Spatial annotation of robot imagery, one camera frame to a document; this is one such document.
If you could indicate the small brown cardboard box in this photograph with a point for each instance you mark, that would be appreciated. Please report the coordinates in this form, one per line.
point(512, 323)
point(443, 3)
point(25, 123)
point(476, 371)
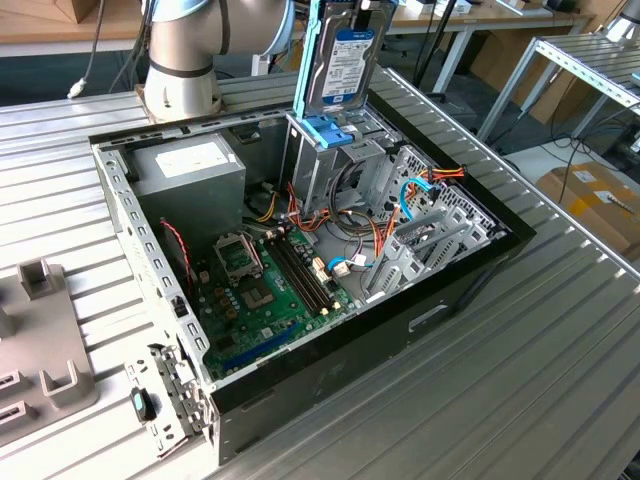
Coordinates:
point(80, 9)

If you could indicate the black case fan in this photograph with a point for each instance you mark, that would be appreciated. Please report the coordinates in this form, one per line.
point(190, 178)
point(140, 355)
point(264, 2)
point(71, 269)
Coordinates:
point(170, 250)

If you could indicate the white upright block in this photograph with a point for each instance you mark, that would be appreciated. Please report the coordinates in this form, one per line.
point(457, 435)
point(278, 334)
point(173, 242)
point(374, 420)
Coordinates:
point(261, 62)

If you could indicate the blue plastic drive latch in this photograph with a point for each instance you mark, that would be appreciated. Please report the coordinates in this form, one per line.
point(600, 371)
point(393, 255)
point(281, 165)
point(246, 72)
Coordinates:
point(325, 132)

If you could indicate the large brown cardboard box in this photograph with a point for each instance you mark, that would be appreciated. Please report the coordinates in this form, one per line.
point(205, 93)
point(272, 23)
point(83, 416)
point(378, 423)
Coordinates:
point(590, 225)

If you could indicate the grey metal drive cage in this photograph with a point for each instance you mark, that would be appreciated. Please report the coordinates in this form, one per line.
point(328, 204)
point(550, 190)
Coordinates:
point(310, 170)

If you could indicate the black teal latch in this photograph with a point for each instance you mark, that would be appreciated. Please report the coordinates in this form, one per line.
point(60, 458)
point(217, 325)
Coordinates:
point(142, 404)

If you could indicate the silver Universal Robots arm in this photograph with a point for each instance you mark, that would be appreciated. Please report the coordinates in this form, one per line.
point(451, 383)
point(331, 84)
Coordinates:
point(185, 45)

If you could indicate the black tripod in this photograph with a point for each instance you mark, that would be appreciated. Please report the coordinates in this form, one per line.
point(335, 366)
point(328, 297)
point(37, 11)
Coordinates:
point(434, 50)

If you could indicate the grey power supply unit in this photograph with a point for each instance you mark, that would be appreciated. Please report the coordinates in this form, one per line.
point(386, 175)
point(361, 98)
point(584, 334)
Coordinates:
point(200, 200)

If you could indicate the green motherboard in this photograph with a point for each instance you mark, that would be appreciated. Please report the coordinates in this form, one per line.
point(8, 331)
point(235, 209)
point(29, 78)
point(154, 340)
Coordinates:
point(280, 320)

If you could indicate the grey metal disk bay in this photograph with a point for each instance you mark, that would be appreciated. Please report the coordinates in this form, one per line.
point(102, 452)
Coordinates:
point(395, 270)

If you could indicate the wooden desk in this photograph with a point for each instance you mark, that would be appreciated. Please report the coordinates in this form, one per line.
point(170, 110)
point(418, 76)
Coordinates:
point(500, 20)
point(40, 27)

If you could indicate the black open PC case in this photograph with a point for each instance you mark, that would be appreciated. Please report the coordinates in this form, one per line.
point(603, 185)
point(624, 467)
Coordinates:
point(350, 360)

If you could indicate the hard disk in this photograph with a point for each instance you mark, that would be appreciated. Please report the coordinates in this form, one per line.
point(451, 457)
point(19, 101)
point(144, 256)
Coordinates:
point(345, 60)

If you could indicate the black RAM slot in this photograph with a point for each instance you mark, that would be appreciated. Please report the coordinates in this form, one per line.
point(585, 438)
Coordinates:
point(295, 276)
point(306, 270)

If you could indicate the blue expansion slot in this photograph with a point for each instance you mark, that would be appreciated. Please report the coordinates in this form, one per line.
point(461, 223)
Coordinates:
point(260, 347)

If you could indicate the metal slat table frame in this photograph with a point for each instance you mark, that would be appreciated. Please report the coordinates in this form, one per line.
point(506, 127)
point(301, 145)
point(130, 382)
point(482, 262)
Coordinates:
point(575, 55)

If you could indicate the grey parts rack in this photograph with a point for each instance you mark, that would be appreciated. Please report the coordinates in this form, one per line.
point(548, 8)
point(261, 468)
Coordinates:
point(45, 340)

